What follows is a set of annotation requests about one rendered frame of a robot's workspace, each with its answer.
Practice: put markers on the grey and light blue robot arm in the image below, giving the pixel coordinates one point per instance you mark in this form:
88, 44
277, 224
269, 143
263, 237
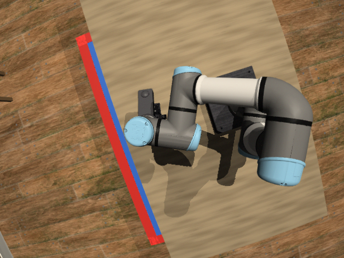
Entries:
281, 141

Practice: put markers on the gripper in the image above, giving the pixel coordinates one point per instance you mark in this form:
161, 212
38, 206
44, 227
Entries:
160, 116

